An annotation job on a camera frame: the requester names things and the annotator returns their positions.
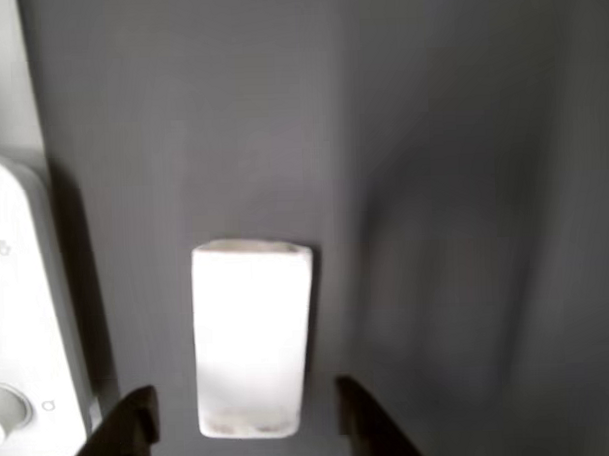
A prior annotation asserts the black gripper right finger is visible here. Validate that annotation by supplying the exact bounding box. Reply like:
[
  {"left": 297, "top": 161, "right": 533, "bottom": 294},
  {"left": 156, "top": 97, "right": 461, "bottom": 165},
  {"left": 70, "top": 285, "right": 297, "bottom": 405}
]
[{"left": 334, "top": 372, "right": 430, "bottom": 456}]

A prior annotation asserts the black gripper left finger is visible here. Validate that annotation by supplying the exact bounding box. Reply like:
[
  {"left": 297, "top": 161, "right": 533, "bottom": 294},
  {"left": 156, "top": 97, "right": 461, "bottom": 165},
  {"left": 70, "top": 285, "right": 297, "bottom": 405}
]
[{"left": 53, "top": 383, "right": 161, "bottom": 456}]

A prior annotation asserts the white rectangular block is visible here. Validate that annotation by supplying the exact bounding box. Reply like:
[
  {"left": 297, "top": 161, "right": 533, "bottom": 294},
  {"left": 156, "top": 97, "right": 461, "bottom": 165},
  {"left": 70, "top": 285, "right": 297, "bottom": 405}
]
[{"left": 190, "top": 234, "right": 321, "bottom": 442}]

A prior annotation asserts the white rounded electronic device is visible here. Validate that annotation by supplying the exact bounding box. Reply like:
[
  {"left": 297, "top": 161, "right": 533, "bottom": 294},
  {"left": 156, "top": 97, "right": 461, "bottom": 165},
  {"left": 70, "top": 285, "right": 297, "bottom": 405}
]
[{"left": 0, "top": 146, "right": 107, "bottom": 456}]

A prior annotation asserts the grey rubber mat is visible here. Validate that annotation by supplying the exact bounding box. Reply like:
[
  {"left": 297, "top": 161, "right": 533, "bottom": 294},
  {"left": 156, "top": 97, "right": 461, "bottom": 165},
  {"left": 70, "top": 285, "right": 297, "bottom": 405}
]
[{"left": 14, "top": 0, "right": 609, "bottom": 456}]

